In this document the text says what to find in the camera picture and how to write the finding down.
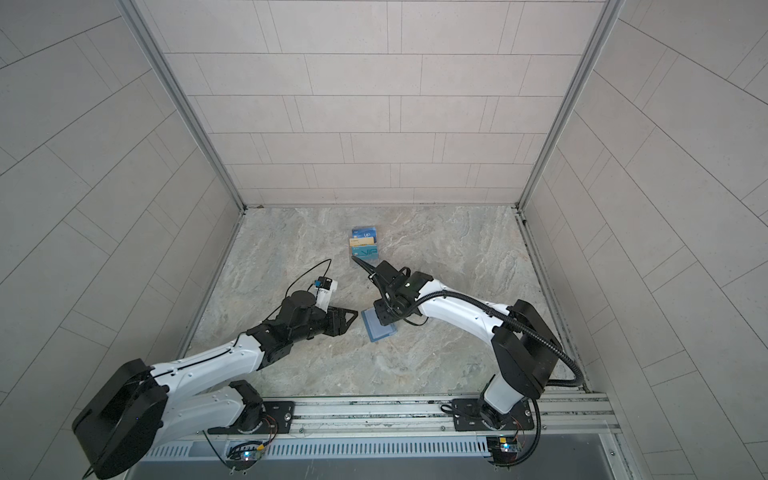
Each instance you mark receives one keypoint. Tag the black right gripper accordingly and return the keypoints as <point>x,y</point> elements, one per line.
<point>383,317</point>

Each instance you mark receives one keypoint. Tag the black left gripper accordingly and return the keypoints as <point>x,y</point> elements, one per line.
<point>339,321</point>

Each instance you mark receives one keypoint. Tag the blue-grey card holder wallet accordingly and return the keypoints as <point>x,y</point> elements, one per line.
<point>375,329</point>

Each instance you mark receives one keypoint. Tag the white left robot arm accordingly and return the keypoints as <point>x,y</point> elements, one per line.
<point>143,406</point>

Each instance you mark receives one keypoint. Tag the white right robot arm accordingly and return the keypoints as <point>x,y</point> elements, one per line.
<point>522,342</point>

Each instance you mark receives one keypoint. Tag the teal VIP card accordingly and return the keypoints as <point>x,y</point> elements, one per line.
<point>366,253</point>

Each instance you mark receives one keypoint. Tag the dark blue VIP card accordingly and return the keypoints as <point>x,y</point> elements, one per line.
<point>364,232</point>

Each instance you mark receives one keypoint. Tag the left circuit board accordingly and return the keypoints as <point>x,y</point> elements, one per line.
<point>244,456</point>

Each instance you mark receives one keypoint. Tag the circuit board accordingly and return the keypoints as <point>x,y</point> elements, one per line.
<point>244,456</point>
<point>504,451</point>

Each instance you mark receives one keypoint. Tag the right circuit board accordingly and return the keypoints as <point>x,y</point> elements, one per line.
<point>504,451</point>

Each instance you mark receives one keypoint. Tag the white vent grille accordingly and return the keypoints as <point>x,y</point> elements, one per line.
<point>330,448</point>

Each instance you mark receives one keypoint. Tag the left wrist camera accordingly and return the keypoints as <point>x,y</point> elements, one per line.
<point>325,287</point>

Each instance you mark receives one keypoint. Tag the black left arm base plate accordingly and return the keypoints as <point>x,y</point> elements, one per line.
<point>275,417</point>

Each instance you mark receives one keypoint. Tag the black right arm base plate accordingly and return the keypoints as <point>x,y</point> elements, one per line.
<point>470,414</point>

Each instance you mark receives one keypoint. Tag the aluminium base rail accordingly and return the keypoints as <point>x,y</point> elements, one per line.
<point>372,416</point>

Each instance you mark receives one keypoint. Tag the right aluminium corner post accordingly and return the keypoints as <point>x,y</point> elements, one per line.
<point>608,17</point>

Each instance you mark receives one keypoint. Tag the aluminium corner post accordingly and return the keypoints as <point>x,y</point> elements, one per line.
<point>608,17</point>
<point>139,28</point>

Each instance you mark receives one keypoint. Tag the left aluminium corner post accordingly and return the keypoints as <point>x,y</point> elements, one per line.
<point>139,28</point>

